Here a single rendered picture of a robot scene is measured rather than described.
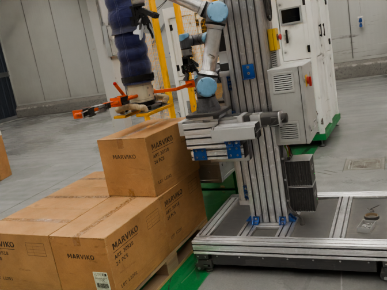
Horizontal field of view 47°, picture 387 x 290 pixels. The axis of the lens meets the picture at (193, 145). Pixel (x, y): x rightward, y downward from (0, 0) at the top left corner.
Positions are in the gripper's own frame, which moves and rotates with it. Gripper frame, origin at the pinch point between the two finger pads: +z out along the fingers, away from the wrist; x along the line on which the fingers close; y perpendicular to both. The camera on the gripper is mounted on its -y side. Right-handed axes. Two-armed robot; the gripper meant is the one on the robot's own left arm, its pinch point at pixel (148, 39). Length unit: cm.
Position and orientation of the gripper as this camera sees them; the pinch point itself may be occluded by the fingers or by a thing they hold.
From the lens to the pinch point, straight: 262.7
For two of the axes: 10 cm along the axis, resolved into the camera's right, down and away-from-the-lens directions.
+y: -9.1, 0.6, 4.1
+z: 1.7, 9.6, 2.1
